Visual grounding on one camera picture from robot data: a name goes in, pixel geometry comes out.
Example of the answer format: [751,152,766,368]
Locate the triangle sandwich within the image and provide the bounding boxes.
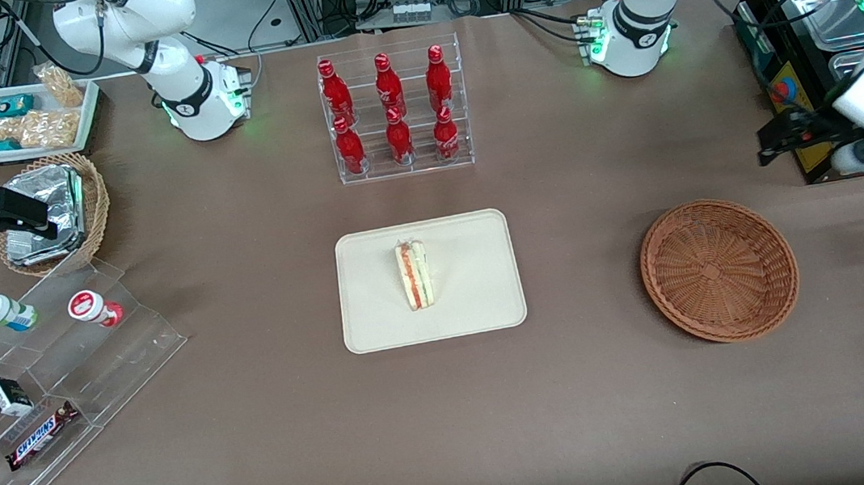
[393,237,436,314]

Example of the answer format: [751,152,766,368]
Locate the small tan wicker basket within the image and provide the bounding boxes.
[0,148,119,283]

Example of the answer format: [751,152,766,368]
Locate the round brown wicker basket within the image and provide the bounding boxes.
[633,190,807,352]

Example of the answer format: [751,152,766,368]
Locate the beige rectangular tray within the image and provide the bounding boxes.
[331,205,531,356]

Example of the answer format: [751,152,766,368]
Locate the red emergency stop button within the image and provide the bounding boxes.
[769,74,802,108]

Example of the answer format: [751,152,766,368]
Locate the silver foil wrapped packets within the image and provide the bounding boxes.
[0,162,92,270]

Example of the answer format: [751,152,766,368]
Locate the clear bag of puffed snacks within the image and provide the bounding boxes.
[0,114,31,146]
[33,59,86,112]
[17,106,82,153]

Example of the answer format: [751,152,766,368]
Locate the green lid yoghurt bottle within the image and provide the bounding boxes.
[0,288,40,335]

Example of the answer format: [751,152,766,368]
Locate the red lid yoghurt bottle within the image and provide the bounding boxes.
[66,286,127,332]

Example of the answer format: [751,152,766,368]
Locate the teal snack box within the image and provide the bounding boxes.
[0,92,38,120]

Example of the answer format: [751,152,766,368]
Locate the clear acrylic stepped display stand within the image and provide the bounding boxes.
[0,247,205,485]

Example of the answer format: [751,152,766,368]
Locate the small black white box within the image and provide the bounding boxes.
[0,371,36,420]

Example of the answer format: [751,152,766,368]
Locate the Snickers chocolate bar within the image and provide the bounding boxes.
[0,399,87,473]

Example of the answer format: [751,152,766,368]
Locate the red cola bottle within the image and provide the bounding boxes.
[430,103,464,165]
[317,57,359,130]
[372,51,409,119]
[331,114,369,178]
[382,105,417,168]
[422,43,457,112]

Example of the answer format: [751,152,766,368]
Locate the clear acrylic bottle rack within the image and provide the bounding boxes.
[313,32,478,189]

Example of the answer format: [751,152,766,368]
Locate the white terminal block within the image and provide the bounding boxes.
[390,0,434,26]

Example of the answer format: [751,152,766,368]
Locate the black cable loop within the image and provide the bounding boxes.
[663,454,770,485]

